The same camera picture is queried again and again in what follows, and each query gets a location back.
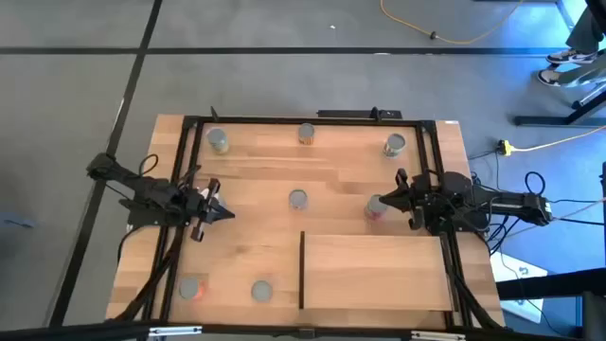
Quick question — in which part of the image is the tin can with pale label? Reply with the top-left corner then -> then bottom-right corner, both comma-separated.
250,279 -> 275,304

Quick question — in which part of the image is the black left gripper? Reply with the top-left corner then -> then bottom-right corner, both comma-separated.
179,178 -> 237,242

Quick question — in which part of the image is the person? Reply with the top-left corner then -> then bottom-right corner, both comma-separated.
537,0 -> 606,89

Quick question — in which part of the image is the black gantry beam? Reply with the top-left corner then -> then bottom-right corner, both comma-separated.
0,320 -> 606,341

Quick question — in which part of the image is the can with orange checked label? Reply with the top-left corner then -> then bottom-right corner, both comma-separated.
297,121 -> 317,146

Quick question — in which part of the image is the black metal stand base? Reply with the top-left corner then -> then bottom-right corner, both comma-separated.
514,83 -> 606,128

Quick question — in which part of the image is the can with blue yellow label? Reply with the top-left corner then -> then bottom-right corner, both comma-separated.
205,126 -> 230,155

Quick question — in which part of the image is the silver metal bracket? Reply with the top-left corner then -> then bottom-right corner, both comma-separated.
409,330 -> 468,341
148,325 -> 204,338

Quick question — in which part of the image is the black metal bar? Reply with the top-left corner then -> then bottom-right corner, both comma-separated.
494,266 -> 606,302

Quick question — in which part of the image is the blue tape scrap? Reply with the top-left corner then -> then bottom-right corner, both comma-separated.
1,213 -> 38,229

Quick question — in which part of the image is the white printed card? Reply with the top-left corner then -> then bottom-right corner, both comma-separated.
489,250 -> 550,324

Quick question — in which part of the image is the wooden shelf with black frame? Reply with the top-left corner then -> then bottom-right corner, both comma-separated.
298,230 -> 455,313

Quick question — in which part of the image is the black flat bar mount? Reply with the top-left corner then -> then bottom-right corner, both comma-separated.
315,109 -> 403,120

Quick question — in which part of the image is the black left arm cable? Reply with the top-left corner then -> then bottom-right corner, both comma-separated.
137,153 -> 160,178

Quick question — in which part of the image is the yellow extension cable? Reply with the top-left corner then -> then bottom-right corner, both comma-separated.
512,124 -> 606,153

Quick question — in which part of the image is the tan cable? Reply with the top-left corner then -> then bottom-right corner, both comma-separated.
501,197 -> 606,239

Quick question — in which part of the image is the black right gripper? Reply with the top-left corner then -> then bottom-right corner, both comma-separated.
378,168 -> 446,233

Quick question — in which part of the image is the can with yellow red label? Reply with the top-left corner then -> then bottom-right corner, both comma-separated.
178,277 -> 207,302

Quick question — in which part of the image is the black aluminium table frame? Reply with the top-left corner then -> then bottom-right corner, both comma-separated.
107,115 -> 507,332

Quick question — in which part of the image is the can with vegetable picture label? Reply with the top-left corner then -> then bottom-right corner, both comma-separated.
382,132 -> 408,159

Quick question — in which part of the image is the yellow floor cable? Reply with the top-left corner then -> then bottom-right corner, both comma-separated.
379,0 -> 526,46

